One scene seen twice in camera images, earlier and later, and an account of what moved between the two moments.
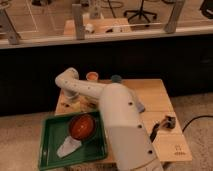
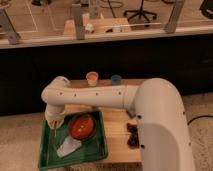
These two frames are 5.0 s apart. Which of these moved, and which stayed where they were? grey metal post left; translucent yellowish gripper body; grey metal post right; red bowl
Moved: translucent yellowish gripper body
Stayed: grey metal post left; grey metal post right; red bowl
